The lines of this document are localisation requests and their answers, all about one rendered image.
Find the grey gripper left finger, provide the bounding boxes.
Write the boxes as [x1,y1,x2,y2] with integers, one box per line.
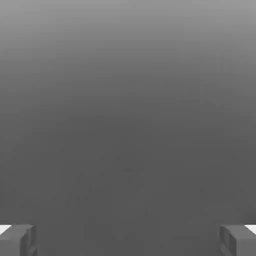
[0,224,38,256]

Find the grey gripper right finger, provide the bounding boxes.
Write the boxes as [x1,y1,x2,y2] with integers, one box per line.
[218,224,256,256]

